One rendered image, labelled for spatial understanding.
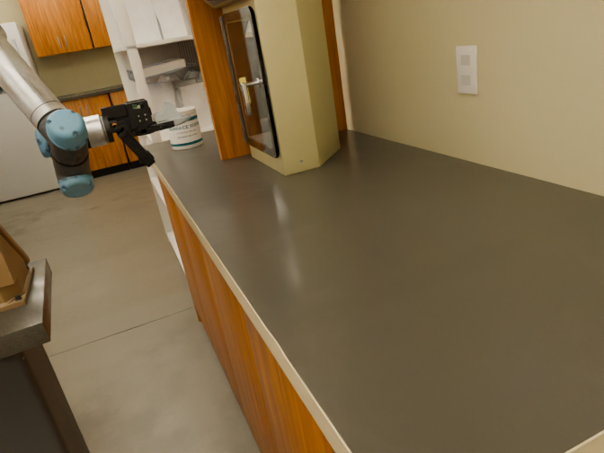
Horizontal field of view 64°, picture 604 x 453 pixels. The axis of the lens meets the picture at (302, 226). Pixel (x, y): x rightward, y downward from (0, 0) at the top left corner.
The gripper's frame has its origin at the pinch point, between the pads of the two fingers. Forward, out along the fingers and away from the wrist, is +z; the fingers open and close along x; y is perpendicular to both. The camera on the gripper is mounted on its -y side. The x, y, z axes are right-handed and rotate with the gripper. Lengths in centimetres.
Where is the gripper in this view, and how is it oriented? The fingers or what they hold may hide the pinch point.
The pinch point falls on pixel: (186, 119)
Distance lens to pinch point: 134.7
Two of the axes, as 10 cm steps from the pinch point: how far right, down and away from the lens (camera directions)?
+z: 9.1, -2.8, 3.1
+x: -3.9, -3.0, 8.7
